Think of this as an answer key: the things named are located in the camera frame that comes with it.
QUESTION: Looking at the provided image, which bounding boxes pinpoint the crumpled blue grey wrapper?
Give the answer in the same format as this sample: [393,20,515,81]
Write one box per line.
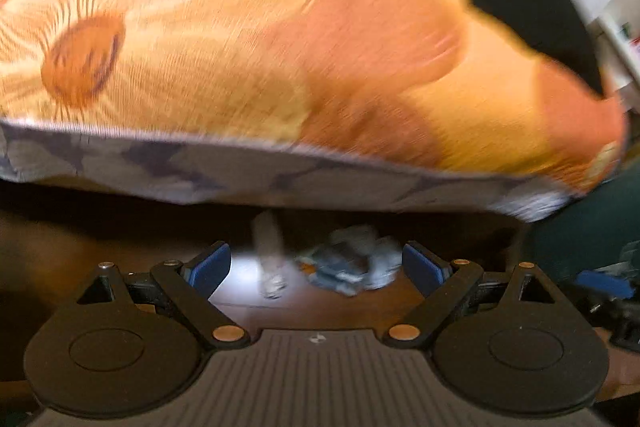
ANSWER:
[296,227,401,297]

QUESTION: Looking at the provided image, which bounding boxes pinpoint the grey patterned mattress edge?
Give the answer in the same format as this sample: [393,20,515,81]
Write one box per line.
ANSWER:
[1,118,572,222]

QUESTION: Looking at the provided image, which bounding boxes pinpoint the orange floral bed sheet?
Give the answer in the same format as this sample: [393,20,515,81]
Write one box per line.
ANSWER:
[1,0,627,193]

